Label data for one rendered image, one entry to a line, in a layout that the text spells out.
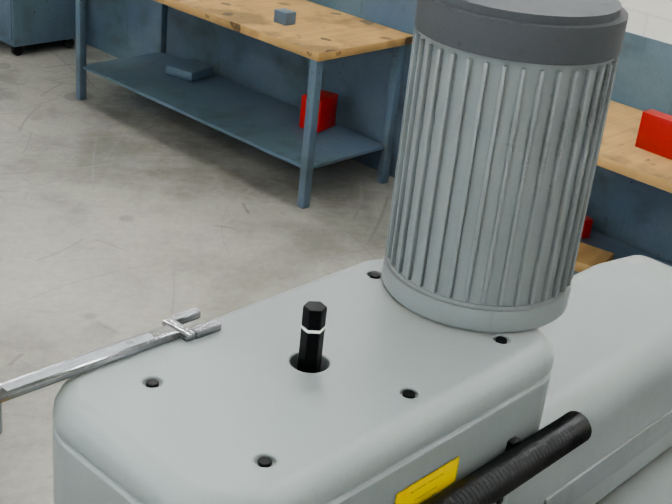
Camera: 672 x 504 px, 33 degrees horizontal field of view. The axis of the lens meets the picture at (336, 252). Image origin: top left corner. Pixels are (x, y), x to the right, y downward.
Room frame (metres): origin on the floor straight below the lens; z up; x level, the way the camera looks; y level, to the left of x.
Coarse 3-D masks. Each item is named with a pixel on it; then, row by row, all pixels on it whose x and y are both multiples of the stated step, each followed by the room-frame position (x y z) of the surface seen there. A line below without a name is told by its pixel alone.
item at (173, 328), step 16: (176, 320) 0.93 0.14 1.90; (192, 320) 0.94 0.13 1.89; (144, 336) 0.89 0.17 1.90; (160, 336) 0.90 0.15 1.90; (176, 336) 0.91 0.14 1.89; (192, 336) 0.91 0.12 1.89; (96, 352) 0.86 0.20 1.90; (112, 352) 0.86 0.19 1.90; (128, 352) 0.87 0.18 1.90; (48, 368) 0.82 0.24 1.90; (64, 368) 0.83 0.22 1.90; (80, 368) 0.83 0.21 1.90; (0, 384) 0.79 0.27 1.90; (16, 384) 0.79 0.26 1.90; (32, 384) 0.80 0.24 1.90; (48, 384) 0.81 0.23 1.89; (0, 400) 0.77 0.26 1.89
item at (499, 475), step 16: (576, 416) 0.98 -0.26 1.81; (544, 432) 0.94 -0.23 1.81; (560, 432) 0.95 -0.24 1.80; (576, 432) 0.96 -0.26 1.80; (512, 448) 0.92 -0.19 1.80; (528, 448) 0.91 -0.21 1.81; (544, 448) 0.92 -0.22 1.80; (560, 448) 0.94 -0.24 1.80; (496, 464) 0.88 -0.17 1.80; (512, 464) 0.89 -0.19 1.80; (528, 464) 0.90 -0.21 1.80; (544, 464) 0.91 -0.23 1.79; (464, 480) 0.86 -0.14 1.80; (480, 480) 0.85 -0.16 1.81; (496, 480) 0.86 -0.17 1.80; (512, 480) 0.87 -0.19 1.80; (448, 496) 0.83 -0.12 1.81; (464, 496) 0.83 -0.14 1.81; (480, 496) 0.84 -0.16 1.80; (496, 496) 0.85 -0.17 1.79
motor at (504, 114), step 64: (448, 0) 1.03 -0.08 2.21; (512, 0) 1.04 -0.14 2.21; (576, 0) 1.07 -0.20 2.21; (448, 64) 1.01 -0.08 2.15; (512, 64) 0.99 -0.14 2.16; (576, 64) 0.99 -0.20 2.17; (448, 128) 1.01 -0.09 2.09; (512, 128) 0.98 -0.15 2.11; (576, 128) 1.01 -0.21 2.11; (448, 192) 1.00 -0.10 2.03; (512, 192) 0.99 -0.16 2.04; (576, 192) 1.02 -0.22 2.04; (384, 256) 1.08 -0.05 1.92; (448, 256) 1.00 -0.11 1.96; (512, 256) 0.99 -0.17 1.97; (576, 256) 1.06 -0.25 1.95; (448, 320) 0.99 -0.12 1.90; (512, 320) 0.99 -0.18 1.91
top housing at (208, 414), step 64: (256, 320) 0.96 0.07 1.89; (384, 320) 0.99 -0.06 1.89; (64, 384) 0.82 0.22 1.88; (128, 384) 0.82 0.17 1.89; (192, 384) 0.83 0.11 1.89; (256, 384) 0.85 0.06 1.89; (320, 384) 0.86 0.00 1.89; (384, 384) 0.87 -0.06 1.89; (448, 384) 0.88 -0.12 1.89; (512, 384) 0.92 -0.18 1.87; (64, 448) 0.77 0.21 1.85; (128, 448) 0.74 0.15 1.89; (192, 448) 0.74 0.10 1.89; (256, 448) 0.75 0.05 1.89; (320, 448) 0.76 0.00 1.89; (384, 448) 0.79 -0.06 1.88; (448, 448) 0.85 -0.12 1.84
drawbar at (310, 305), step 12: (312, 312) 0.88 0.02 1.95; (324, 312) 0.89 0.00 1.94; (312, 324) 0.88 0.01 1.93; (324, 324) 0.89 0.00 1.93; (300, 336) 0.89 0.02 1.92; (312, 336) 0.88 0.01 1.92; (300, 348) 0.89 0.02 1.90; (312, 348) 0.88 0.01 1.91; (300, 360) 0.89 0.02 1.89; (312, 360) 0.88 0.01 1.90; (312, 372) 0.88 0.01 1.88
